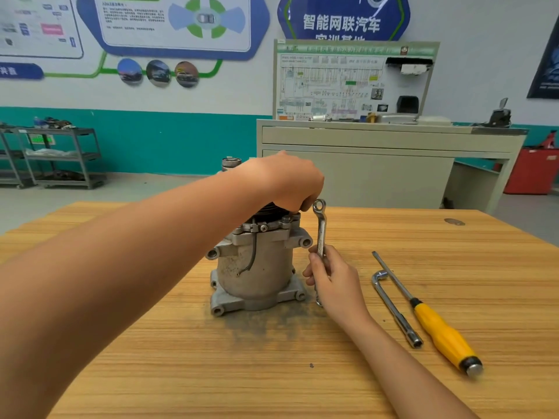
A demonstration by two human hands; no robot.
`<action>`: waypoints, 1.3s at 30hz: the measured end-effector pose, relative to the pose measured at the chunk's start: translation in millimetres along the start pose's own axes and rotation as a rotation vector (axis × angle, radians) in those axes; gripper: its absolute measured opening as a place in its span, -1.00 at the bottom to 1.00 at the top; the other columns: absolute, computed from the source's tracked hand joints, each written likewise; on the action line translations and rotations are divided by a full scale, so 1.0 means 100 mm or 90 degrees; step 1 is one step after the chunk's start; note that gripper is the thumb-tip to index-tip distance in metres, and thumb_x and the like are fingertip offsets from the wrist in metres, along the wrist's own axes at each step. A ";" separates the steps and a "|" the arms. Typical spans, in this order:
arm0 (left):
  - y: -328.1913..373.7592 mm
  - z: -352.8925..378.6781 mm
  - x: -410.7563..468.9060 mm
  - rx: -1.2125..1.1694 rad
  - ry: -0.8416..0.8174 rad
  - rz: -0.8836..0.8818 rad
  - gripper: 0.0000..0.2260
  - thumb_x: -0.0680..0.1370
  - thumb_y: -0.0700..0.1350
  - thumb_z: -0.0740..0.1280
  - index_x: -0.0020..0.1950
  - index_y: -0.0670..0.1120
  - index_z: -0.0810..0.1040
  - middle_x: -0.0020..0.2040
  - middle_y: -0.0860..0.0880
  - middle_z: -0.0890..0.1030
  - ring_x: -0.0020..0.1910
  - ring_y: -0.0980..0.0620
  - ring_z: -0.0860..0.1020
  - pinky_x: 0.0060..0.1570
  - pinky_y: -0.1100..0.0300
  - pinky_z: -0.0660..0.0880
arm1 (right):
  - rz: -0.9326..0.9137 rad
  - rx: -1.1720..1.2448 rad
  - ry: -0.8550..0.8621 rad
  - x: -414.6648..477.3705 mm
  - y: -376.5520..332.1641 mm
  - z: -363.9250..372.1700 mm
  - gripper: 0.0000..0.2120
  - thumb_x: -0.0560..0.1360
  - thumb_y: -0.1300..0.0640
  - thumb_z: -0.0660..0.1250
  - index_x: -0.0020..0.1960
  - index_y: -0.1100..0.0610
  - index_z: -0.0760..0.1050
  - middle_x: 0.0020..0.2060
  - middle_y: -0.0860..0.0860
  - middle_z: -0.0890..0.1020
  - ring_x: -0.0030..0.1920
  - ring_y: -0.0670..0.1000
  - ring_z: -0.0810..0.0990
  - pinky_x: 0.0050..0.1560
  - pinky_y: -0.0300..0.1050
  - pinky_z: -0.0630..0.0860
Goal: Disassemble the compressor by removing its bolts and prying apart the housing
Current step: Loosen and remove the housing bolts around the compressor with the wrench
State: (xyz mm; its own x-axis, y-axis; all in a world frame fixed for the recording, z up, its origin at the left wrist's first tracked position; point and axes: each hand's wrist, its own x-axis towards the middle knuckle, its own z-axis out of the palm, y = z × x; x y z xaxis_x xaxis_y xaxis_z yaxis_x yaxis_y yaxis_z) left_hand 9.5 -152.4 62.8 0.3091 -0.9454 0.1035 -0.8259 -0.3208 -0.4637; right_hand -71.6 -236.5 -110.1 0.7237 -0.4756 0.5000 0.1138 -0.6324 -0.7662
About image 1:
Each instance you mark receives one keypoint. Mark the person's left hand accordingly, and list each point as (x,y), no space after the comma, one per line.
(284,180)

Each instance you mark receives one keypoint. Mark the person's right hand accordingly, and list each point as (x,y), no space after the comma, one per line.
(336,288)

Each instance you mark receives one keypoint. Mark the silver combination wrench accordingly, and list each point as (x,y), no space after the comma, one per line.
(320,222)

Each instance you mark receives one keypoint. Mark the grey metal compressor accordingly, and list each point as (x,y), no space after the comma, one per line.
(258,262)

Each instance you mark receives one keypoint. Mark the person's right forearm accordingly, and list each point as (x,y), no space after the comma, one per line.
(410,375)

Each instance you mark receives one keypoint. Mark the person's left forearm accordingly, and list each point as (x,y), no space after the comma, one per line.
(113,301)

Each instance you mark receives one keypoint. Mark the silver L-shaped socket wrench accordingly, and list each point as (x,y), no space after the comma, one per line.
(397,308)

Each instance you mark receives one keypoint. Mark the beige workbench cabinet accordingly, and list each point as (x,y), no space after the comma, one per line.
(384,166)

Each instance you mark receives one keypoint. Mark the white wiring display board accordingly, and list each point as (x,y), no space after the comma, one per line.
(323,83)

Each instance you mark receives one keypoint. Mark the dark round table grommet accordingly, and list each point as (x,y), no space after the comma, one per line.
(454,221)

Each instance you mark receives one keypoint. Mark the blue rounded infographic panel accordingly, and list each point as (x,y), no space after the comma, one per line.
(140,21)

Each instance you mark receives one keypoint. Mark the grey metal shelf cart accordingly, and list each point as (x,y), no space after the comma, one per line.
(63,161)
(10,157)

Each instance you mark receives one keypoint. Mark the small black device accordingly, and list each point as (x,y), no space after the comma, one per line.
(499,116)

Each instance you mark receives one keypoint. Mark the red cabinet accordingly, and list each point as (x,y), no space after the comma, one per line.
(531,172)

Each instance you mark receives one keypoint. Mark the round photo wall decal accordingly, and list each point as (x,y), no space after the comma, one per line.
(158,72)
(130,70)
(187,74)

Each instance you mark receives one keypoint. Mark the blue hexagon wall sign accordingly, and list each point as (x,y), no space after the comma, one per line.
(341,13)

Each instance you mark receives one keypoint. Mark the dark wall poster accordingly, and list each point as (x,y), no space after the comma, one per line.
(546,70)

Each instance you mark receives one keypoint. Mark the white infographic wall panel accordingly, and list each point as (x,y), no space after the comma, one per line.
(39,26)

